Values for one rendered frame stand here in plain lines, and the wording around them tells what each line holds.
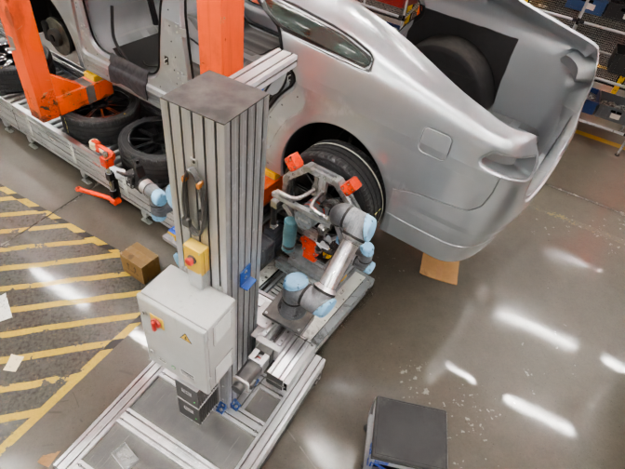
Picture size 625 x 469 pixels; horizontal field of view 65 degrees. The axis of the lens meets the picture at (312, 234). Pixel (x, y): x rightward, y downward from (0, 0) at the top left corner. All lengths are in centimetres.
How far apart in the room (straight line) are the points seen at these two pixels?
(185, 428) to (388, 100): 204
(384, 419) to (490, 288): 170
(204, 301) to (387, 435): 129
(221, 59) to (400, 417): 207
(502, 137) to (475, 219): 49
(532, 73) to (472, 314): 189
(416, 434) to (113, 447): 157
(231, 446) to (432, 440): 105
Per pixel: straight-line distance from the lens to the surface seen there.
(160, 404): 298
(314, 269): 353
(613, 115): 644
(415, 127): 270
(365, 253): 264
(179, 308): 203
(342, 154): 297
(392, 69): 271
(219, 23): 253
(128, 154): 410
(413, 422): 289
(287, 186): 311
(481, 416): 346
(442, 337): 369
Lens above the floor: 284
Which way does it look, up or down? 44 degrees down
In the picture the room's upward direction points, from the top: 9 degrees clockwise
